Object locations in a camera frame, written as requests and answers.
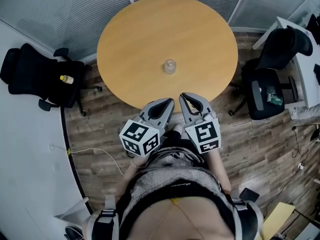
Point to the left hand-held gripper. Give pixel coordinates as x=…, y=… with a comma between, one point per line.
x=138, y=137

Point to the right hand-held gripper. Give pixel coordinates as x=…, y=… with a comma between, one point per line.
x=205, y=134

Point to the small clear glass jar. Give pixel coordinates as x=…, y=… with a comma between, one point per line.
x=170, y=67

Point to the person's left forearm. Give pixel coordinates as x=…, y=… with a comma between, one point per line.
x=135, y=176

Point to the person's right forearm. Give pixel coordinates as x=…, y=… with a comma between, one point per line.
x=220, y=171

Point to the round wooden table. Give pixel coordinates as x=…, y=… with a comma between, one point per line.
x=150, y=41

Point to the person's body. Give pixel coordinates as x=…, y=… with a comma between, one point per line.
x=175, y=184

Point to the green packet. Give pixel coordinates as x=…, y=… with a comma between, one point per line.
x=273, y=96

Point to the black office chair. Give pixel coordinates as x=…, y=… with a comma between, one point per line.
x=32, y=76
x=313, y=26
x=270, y=59

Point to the yellow-capped drink bottle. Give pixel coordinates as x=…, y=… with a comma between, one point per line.
x=67, y=79

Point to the black flat stand base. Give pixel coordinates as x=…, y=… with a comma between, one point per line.
x=248, y=195

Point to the white plastic bag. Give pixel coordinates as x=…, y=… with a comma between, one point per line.
x=305, y=113

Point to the white desk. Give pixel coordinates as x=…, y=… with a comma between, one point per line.
x=308, y=84

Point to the white plug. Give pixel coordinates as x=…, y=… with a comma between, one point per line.
x=301, y=166

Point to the black box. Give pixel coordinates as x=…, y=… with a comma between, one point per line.
x=317, y=72

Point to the light wooden desk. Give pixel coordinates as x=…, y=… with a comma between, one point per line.
x=277, y=219

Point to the black round device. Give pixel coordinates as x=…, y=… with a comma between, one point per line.
x=73, y=234

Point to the white metal frame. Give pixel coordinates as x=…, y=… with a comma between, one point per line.
x=72, y=209

